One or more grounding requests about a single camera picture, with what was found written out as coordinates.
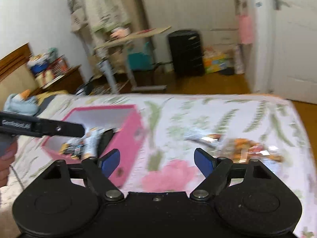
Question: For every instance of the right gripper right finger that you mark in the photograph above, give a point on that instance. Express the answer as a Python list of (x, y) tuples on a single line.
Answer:
[(216, 172)]

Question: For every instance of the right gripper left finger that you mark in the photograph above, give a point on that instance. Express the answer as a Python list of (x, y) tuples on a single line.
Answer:
[(98, 171)]

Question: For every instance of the black orange snack bar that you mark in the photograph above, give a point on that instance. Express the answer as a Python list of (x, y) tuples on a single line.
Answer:
[(73, 148)]

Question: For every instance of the white snack bar wrapper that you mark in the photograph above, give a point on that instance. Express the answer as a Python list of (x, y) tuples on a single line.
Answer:
[(91, 141)]

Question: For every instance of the white snack bar top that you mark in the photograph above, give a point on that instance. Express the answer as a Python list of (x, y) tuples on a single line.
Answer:
[(211, 140)]

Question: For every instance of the clear bag mixed nuts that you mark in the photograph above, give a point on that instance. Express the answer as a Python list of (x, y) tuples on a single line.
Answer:
[(242, 150)]

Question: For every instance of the black snack packet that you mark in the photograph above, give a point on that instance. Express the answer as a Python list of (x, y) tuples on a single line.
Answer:
[(104, 141)]

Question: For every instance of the person's left hand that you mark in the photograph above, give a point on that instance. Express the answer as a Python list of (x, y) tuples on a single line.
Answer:
[(6, 160)]

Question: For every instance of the light blue cloth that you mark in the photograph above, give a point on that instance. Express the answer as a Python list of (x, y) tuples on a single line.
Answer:
[(16, 104)]

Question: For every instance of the floral bed sheet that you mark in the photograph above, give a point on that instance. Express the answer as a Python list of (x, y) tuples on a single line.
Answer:
[(176, 125)]

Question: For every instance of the pink cardboard box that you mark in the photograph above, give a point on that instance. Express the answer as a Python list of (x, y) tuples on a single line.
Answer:
[(128, 137)]

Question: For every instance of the wooden nightstand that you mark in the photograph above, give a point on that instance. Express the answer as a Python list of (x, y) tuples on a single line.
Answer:
[(68, 82)]

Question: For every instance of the colourful cardboard box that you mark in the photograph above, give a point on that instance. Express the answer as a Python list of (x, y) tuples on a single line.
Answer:
[(215, 60)]

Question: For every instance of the teal bag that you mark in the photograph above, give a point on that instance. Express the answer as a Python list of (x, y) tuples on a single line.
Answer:
[(141, 61)]

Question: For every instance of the black suitcase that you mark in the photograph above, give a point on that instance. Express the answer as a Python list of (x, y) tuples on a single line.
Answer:
[(186, 53)]

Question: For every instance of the folding side table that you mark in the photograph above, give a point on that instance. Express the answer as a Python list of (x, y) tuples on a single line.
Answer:
[(124, 42)]

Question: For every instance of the hanging light clothes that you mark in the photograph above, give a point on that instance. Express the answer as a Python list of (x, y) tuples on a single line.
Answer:
[(100, 16)]

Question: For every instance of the pink hanging bag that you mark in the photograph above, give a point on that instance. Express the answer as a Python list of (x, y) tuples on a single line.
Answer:
[(246, 29)]

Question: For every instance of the white wardrobe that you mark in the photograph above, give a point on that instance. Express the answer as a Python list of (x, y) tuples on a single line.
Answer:
[(215, 20)]

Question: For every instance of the white door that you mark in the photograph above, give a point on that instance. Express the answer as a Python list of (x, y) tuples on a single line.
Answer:
[(294, 51)]

